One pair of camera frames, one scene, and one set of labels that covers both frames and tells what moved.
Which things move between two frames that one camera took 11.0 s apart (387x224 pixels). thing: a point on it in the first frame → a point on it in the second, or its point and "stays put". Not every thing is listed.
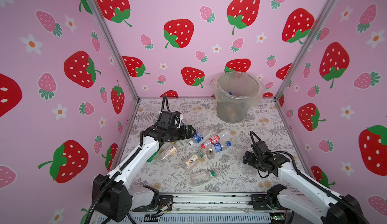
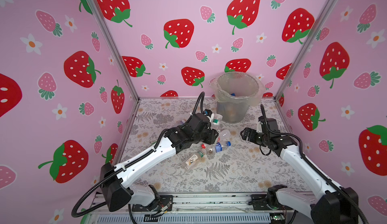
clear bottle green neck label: (200, 176) → (216, 122)
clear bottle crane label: (191, 160) stays put
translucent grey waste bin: (235, 92) stays put
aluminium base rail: (210, 208) stays put
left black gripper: (183, 135) → (211, 137)
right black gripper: (249, 154) → (251, 135)
